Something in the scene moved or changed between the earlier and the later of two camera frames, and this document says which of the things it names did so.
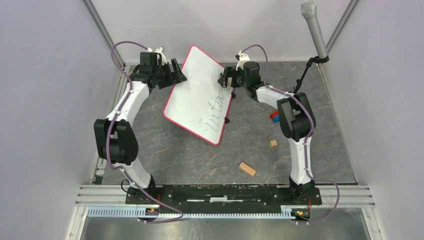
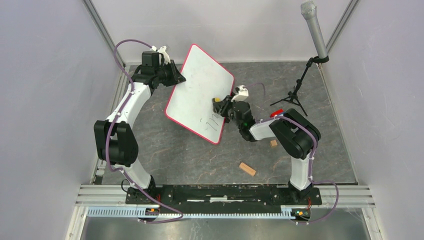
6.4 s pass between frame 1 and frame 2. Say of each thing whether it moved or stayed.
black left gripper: stayed
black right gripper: moved
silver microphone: stayed
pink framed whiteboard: stayed
